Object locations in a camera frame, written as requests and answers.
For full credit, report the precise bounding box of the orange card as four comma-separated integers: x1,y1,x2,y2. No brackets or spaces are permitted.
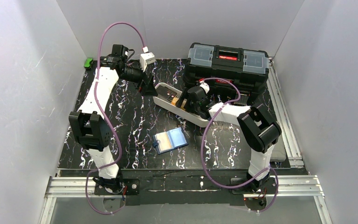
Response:
171,98,181,107

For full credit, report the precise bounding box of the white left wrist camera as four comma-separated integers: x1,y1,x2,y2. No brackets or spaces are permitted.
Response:
139,52,156,72

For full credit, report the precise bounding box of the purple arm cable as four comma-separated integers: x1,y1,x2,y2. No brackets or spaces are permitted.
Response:
85,21,149,216
199,77,280,213

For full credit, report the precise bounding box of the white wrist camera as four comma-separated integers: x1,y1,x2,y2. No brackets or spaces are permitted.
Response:
199,81,210,94
139,52,156,72

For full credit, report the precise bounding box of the blue leather card holder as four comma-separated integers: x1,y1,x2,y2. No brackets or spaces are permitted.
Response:
152,127,189,154

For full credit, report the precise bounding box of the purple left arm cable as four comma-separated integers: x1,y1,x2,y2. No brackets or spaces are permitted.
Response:
85,21,149,216

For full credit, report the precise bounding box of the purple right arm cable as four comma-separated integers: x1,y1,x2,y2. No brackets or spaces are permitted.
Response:
199,77,280,213

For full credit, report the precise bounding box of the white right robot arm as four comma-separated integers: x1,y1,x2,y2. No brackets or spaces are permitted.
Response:
172,82,282,189

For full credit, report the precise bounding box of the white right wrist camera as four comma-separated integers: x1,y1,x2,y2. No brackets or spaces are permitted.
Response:
199,81,210,94

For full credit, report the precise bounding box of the aluminium frame rail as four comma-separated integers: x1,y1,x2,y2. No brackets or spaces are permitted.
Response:
40,70,330,224

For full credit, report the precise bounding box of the black marbled table mat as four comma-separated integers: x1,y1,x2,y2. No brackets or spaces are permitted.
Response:
58,59,290,170

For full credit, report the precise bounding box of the white oblong plastic tray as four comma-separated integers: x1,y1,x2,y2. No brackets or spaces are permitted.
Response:
153,83,209,127

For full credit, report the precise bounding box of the black card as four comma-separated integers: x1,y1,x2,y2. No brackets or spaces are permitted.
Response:
159,86,177,102

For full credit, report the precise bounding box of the green small object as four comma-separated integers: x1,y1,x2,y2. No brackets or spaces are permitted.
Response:
83,58,94,70

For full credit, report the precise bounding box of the black plastic toolbox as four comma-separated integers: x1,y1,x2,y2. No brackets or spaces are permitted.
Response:
182,42,269,105

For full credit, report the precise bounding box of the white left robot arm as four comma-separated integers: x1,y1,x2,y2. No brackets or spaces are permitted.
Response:
69,44,158,191

